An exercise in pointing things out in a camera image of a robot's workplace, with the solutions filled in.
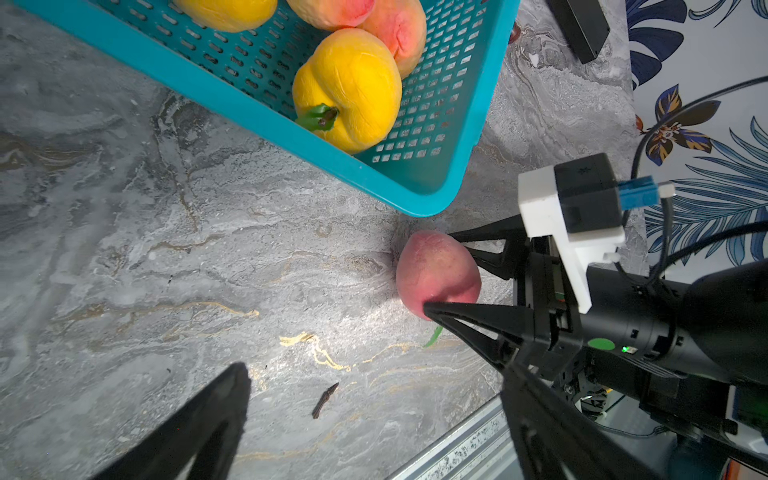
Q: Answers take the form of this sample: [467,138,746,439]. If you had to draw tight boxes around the black phone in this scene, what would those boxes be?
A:
[546,0,610,64]

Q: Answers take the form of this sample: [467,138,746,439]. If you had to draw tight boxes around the teal plastic basket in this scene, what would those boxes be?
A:
[23,1,519,217]

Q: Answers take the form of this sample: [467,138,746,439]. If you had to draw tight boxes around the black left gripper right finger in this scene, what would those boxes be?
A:
[502,363,659,479]

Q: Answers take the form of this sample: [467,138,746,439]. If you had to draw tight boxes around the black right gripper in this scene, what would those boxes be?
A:
[423,215,684,395]

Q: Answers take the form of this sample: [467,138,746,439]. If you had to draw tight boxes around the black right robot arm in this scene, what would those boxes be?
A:
[424,216,767,479]

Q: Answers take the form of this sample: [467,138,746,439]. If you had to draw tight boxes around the orange pink peach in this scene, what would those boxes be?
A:
[287,0,376,31]
[359,0,427,80]

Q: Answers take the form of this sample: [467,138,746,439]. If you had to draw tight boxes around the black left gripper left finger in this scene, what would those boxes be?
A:
[95,362,250,479]

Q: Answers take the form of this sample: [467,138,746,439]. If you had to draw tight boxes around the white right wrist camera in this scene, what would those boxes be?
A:
[517,153,676,314]

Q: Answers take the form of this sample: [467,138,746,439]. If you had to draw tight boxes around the yellow peach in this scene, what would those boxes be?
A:
[174,0,278,33]
[292,28,402,155]

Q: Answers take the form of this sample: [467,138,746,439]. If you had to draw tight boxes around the yellow peach front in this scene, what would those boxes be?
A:
[292,28,402,155]

